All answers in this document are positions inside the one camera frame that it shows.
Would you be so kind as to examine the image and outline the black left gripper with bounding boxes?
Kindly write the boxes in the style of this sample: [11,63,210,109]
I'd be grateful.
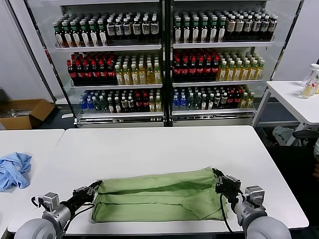
[67,179,103,211]

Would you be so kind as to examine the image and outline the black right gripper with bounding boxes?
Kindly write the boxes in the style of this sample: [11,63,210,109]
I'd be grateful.
[211,168,244,206]

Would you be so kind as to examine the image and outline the light green t-shirt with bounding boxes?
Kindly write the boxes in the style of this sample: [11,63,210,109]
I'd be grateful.
[90,167,230,224]

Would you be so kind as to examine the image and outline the white plastic bag bundle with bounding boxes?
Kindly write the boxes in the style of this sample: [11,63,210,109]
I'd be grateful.
[272,125,299,147]

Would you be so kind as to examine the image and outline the crumpled light blue shirt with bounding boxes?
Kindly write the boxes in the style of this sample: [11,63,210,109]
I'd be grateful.
[0,151,32,192]

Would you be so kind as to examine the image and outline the black office chair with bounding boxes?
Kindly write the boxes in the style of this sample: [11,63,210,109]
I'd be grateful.
[266,129,319,190]

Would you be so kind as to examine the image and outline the seated person teal top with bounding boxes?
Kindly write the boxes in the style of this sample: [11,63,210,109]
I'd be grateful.
[313,143,319,179]

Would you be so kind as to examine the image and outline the open cardboard box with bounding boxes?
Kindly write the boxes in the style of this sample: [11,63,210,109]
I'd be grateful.
[0,99,56,130]

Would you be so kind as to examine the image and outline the white side table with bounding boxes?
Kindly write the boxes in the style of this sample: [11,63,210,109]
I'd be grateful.
[251,80,319,146]

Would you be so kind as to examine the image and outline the plastic wrapped metal parts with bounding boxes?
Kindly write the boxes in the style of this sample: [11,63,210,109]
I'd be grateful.
[0,107,30,118]

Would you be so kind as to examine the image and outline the clear jar yellow contents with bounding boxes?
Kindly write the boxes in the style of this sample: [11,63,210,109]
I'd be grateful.
[300,81,315,100]

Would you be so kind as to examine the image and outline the white display cabinet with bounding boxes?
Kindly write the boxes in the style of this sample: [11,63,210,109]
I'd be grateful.
[39,0,167,129]
[169,0,278,127]

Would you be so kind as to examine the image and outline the clear jar white lid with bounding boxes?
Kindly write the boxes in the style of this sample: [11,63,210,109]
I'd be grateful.
[303,63,319,87]

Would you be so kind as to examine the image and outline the glass cabinet door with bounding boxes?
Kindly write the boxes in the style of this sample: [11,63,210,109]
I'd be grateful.
[251,0,306,127]
[6,0,78,129]

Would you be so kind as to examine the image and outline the green cap dark tea bottle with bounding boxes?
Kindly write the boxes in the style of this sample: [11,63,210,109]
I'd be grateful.
[182,18,191,43]
[54,23,64,47]
[88,20,99,47]
[217,19,226,42]
[79,21,90,47]
[70,21,82,47]
[97,20,108,46]
[200,18,209,43]
[62,22,73,47]
[173,19,182,43]
[191,18,200,43]
[209,18,218,43]

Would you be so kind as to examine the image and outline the beige label dark drink bottle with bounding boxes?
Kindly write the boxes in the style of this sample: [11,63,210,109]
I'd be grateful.
[226,16,236,40]
[235,16,245,40]

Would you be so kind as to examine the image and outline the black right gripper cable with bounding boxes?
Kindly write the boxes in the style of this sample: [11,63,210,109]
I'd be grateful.
[219,193,234,232]

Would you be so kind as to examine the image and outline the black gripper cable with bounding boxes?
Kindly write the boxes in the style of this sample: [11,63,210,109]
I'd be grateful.
[63,203,95,229]
[219,193,234,232]

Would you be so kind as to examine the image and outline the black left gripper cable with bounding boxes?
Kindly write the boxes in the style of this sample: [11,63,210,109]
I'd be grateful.
[63,203,95,229]

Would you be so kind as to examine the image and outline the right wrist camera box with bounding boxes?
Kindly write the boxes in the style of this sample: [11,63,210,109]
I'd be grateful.
[244,186,265,207]

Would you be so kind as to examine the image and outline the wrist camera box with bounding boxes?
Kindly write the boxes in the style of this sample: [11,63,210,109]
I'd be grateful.
[244,186,265,207]
[31,192,60,213]

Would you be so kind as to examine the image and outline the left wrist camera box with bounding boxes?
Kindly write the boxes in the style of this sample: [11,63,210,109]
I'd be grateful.
[31,192,60,213]

